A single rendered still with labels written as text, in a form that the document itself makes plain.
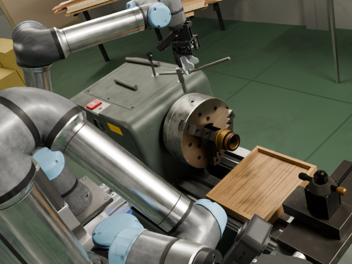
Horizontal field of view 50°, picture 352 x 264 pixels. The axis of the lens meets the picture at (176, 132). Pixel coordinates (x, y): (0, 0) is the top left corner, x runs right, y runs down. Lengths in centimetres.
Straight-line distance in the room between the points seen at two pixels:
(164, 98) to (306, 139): 177
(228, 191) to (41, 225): 102
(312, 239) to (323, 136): 197
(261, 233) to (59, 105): 42
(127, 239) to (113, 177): 14
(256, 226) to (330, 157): 257
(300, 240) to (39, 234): 84
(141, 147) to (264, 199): 55
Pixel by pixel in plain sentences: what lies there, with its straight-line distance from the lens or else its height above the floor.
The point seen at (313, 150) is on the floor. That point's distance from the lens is 309.
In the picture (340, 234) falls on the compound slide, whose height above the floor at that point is 100.
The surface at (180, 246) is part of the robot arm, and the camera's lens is 55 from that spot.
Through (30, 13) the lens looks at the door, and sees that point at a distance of 808.
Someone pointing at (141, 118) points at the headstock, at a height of 124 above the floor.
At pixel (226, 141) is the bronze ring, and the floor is 111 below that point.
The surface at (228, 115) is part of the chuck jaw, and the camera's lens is 163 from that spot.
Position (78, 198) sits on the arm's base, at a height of 121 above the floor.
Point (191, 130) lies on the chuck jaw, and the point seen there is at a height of 118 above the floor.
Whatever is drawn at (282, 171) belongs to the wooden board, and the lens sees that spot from 165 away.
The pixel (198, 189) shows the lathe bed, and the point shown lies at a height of 86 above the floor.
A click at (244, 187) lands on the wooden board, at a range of 162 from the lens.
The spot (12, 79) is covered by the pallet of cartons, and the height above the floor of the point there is 32.
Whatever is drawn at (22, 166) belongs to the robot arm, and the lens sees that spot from 68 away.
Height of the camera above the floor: 201
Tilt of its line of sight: 33 degrees down
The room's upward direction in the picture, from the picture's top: 22 degrees counter-clockwise
